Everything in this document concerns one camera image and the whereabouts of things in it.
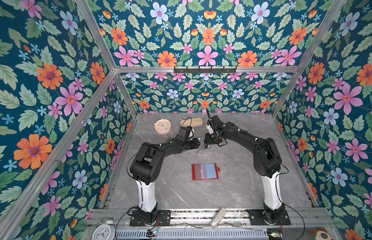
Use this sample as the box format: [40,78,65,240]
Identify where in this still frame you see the red card holder wallet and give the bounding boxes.
[192,163,220,181]

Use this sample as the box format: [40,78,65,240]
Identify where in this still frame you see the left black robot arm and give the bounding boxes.
[128,126,201,226]

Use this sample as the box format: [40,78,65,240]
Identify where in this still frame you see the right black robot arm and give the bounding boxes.
[204,112,285,225]

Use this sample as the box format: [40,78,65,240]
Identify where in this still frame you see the pink round clock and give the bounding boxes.
[154,119,172,135]

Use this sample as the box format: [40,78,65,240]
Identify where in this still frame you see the white remote control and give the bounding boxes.
[210,208,227,228]

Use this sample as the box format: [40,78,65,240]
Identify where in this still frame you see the white alarm clock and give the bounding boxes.
[92,224,116,240]

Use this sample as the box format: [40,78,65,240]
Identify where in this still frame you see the plush toy animal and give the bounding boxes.
[311,228,334,240]

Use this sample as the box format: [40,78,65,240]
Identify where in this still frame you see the black hook rail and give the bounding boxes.
[173,66,237,74]

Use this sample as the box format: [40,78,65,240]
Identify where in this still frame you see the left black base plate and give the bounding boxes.
[130,210,171,227]

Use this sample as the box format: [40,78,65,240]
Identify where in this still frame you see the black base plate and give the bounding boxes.
[130,210,171,227]
[247,210,292,226]

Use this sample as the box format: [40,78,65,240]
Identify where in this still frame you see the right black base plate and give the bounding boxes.
[247,210,292,226]

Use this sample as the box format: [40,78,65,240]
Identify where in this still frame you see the white perforated cable duct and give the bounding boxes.
[116,228,269,240]

